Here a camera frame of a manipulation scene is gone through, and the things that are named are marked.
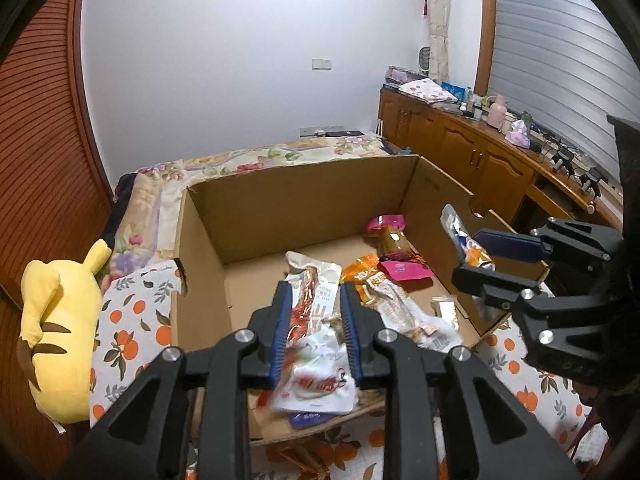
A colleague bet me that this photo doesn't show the wooden louvered wardrobe door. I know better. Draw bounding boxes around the wooden louvered wardrobe door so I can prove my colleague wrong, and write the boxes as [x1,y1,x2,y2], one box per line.
[0,0,113,480]

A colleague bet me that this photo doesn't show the dark cloth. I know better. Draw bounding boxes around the dark cloth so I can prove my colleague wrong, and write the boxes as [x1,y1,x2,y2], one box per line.
[102,172,141,246]

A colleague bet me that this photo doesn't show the pink bottle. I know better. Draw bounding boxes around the pink bottle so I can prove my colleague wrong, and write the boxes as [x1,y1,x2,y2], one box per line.
[487,94,508,130]

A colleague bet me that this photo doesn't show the small white snack packet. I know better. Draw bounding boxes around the small white snack packet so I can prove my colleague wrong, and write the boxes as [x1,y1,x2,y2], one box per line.
[284,251,343,346]

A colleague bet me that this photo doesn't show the orange print bedsheet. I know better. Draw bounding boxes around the orange print bedsheet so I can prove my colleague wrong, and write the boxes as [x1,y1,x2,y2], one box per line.
[90,260,608,480]

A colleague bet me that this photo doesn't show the beige patterned curtain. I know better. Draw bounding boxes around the beige patterned curtain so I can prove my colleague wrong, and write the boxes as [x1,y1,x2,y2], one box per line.
[420,0,451,83]

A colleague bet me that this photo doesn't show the white red lettered snack packet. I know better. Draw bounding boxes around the white red lettered snack packet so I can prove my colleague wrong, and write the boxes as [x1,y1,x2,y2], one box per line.
[257,327,359,416]

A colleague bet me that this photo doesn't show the yellow plush toy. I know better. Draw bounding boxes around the yellow plush toy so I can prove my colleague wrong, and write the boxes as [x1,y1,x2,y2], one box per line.
[17,237,113,426]

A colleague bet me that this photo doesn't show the purple cloth bundle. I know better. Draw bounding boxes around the purple cloth bundle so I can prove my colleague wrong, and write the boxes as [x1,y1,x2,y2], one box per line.
[386,65,428,83]

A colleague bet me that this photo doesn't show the clear brown snack packet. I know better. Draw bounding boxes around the clear brown snack packet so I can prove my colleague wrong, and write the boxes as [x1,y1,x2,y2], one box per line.
[431,296,461,333]

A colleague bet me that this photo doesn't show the grey window blind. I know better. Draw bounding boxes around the grey window blind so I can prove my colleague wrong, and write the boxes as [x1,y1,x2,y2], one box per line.
[487,0,640,186]

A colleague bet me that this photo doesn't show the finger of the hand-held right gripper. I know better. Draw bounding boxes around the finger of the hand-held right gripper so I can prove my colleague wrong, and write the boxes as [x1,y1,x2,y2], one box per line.
[451,264,623,386]
[472,217,623,267]

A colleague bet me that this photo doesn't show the pink drumstick snack packet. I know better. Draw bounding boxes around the pink drumstick snack packet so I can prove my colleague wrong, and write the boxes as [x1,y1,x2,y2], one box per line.
[365,214,433,281]

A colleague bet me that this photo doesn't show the folded floral cloth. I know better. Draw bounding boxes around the folded floral cloth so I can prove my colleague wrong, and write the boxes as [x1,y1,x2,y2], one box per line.
[398,77,458,106]

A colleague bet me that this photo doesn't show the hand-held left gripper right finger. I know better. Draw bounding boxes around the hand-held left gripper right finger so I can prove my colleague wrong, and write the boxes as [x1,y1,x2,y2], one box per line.
[340,280,583,480]

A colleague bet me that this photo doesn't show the brown cardboard box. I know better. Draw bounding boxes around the brown cardboard box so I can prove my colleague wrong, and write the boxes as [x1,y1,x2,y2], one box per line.
[170,154,551,448]

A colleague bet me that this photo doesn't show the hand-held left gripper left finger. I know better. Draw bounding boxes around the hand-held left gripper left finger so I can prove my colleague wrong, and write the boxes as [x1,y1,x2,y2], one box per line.
[57,280,293,480]

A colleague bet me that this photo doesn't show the teal snack packet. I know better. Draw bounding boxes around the teal snack packet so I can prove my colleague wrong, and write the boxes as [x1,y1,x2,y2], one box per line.
[289,411,343,429]

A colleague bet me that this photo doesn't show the purple tissue pack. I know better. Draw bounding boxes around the purple tissue pack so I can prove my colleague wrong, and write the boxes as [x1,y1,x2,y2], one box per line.
[505,120,531,148]

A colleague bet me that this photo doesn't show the large orange white snack packet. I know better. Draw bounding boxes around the large orange white snack packet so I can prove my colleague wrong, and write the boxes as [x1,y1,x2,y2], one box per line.
[341,253,463,351]

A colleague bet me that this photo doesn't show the long wooden cabinet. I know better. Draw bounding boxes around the long wooden cabinet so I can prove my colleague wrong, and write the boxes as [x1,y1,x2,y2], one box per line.
[377,87,623,231]

